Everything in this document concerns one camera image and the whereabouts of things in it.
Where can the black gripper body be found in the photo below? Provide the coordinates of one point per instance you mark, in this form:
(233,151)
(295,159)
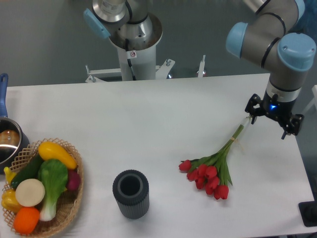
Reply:
(276,110)

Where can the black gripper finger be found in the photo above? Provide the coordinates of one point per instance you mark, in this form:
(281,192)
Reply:
(255,108)
(291,124)

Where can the red tulip bouquet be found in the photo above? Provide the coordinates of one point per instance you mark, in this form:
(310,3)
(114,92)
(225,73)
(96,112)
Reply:
(211,173)

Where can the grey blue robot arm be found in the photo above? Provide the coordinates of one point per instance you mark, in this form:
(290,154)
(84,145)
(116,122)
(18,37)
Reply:
(267,42)

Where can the black device at table edge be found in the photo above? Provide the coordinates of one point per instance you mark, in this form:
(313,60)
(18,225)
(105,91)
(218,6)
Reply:
(308,211)

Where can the blue plastic bag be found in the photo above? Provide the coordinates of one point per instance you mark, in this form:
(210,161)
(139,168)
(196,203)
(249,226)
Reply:
(308,22)

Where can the dark grey ribbed vase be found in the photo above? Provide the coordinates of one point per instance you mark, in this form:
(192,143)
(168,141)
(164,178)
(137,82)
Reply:
(131,191)

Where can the woven wicker basket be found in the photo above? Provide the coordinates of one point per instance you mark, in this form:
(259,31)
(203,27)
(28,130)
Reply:
(68,203)

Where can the yellow squash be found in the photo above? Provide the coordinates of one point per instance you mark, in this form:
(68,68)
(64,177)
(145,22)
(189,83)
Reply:
(49,150)

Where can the green bok choy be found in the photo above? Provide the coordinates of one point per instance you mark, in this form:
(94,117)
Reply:
(53,174)

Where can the dark green cucumber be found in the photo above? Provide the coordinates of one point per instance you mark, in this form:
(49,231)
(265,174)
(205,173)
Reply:
(30,171)

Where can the beige round onion slice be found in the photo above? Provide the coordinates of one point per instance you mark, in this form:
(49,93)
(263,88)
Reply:
(30,192)

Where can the yellow banana tip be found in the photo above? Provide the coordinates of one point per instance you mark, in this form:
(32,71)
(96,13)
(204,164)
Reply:
(9,174)

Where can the orange fruit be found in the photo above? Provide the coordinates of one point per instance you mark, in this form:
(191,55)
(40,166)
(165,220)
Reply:
(26,220)

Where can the yellow bell pepper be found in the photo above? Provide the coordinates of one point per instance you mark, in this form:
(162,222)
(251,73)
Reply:
(9,201)

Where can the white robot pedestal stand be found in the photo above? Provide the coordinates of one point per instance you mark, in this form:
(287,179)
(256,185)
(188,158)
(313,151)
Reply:
(134,65)

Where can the blue handled saucepan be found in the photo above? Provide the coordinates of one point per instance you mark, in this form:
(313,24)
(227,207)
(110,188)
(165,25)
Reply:
(12,138)

